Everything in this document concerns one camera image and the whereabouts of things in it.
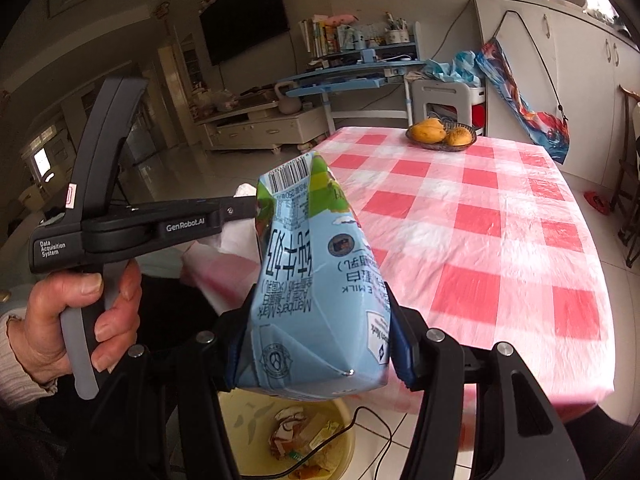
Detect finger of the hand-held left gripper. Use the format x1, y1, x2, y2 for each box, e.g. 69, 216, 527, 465
125, 195, 262, 223

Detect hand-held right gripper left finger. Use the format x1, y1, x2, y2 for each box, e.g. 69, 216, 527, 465
70, 304, 251, 480

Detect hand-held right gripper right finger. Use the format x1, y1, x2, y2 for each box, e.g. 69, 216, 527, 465
382, 287, 586, 480

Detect yellow plastic bucket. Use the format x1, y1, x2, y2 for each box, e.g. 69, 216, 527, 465
216, 389, 357, 480

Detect red white wrapper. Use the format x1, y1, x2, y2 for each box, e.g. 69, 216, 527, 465
269, 406, 307, 457

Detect blue milk carton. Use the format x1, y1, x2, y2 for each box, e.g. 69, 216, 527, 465
227, 151, 403, 404

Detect person's left forearm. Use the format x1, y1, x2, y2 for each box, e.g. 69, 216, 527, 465
0, 305, 61, 406

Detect person's left hand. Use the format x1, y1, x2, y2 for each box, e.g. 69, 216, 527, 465
22, 259, 144, 377

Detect white television cabinet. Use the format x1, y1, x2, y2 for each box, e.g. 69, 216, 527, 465
194, 105, 330, 152

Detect person's black trousers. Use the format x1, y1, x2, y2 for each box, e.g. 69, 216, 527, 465
0, 280, 640, 480

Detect white kettlebell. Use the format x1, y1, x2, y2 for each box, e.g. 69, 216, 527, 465
273, 81, 304, 116

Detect pink checked tablecloth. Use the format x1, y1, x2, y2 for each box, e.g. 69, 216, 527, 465
181, 127, 616, 411

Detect blue study desk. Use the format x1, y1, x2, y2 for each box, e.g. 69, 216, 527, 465
275, 42, 427, 135

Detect row of books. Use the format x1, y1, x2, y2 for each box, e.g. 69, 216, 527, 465
298, 17, 341, 58

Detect black television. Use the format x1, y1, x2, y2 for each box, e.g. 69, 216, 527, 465
198, 0, 292, 67

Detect woven fruit basket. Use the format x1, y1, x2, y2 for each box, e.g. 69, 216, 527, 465
405, 121, 479, 152

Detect pink plush toy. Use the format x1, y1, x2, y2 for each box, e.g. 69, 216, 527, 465
320, 11, 360, 27

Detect white pen holder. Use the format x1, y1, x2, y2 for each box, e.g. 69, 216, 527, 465
384, 12, 412, 45

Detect white plastic stool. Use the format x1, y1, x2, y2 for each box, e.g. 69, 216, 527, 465
410, 79, 487, 130

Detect small red object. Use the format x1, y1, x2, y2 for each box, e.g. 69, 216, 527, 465
584, 189, 610, 215

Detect light blue cloth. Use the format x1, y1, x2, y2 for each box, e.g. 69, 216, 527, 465
421, 50, 485, 87

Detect colourful printed bag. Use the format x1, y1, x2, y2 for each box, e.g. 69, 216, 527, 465
474, 39, 572, 165

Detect black folding chair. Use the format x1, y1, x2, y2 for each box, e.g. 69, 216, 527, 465
617, 160, 640, 267

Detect white storage cabinet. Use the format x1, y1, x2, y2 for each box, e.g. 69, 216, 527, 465
470, 0, 640, 188

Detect wooden chair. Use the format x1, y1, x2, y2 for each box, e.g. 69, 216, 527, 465
619, 85, 640, 171

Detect black cable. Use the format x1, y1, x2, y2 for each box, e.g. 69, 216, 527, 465
260, 406, 393, 480

